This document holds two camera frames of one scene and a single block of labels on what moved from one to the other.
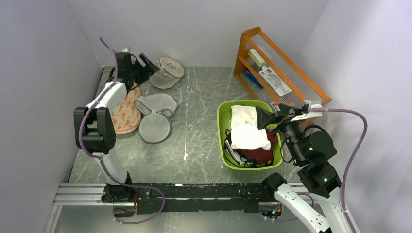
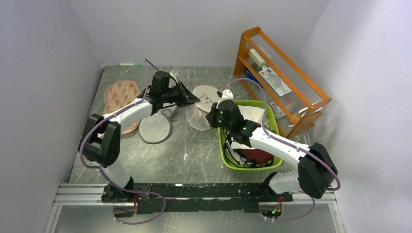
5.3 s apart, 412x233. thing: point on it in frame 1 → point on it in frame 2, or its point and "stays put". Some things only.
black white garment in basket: (237, 157) stays put
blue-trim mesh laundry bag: (155, 125) stays put
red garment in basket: (258, 154) stays put
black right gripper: (264, 118) → (211, 116)
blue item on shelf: (248, 75) stays put
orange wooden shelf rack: (271, 76) stays put
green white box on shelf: (257, 58) stays put
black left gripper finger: (150, 68) → (184, 97)
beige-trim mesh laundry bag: (169, 74) → (196, 112)
